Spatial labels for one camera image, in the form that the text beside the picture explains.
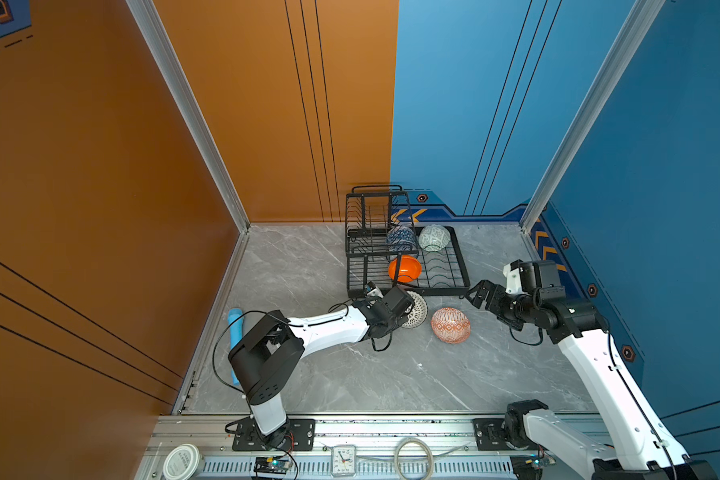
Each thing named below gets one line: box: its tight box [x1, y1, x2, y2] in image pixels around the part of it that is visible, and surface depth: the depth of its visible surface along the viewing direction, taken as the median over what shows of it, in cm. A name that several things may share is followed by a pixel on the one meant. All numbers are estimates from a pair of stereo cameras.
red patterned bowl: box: [431, 307, 471, 344], surface depth 92 cm
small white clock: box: [330, 444, 357, 478], surface depth 70 cm
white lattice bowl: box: [401, 290, 428, 329], surface depth 90 cm
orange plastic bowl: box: [388, 255, 422, 284], surface depth 101 cm
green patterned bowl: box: [418, 224, 451, 252], surface depth 114 cm
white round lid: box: [162, 443, 202, 480], surface depth 66 cm
